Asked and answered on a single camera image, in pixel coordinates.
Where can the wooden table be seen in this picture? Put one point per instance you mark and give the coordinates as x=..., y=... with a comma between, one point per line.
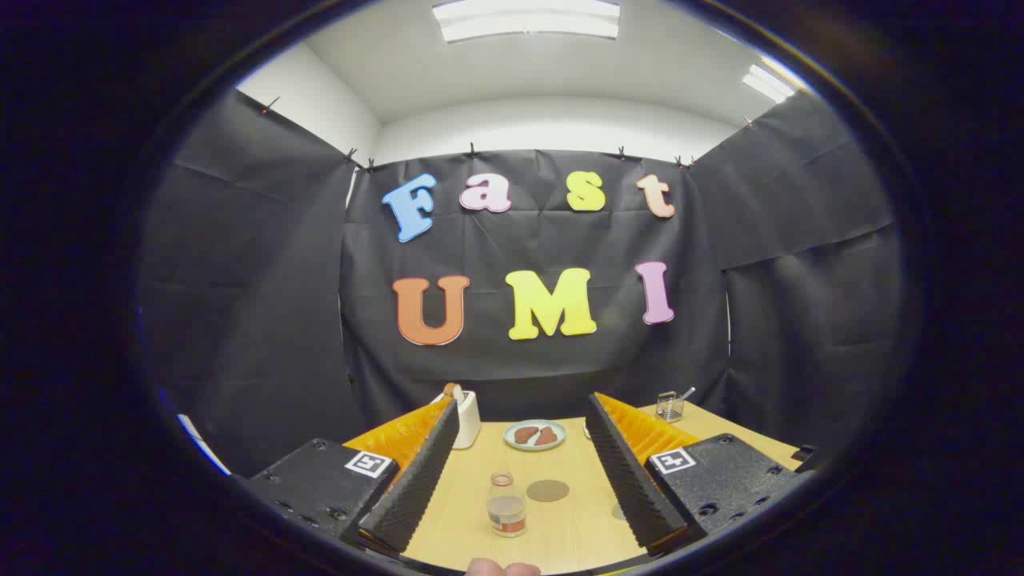
x=560, y=536

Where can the pale green round plate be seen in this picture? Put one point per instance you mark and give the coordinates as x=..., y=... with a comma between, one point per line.
x=534, y=422

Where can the large ceiling light panel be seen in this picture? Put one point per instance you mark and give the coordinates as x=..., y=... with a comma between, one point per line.
x=528, y=20

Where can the white toaster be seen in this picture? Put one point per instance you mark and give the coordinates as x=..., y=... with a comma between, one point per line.
x=469, y=424

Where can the bread slice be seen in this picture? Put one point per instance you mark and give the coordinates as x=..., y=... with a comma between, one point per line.
x=452, y=392

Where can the brown meat slice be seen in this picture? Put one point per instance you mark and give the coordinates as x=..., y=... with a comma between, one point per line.
x=526, y=435
x=547, y=437

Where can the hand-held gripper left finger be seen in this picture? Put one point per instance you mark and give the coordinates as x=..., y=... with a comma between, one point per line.
x=416, y=488

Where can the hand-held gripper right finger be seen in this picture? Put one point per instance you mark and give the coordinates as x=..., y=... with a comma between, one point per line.
x=628, y=488

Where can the clear plastic juice bottle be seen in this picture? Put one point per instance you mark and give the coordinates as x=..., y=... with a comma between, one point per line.
x=506, y=512

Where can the small ceiling light panel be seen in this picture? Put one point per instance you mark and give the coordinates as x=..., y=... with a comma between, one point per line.
x=768, y=82

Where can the round brown coaster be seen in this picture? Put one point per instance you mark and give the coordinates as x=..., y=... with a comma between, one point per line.
x=548, y=490

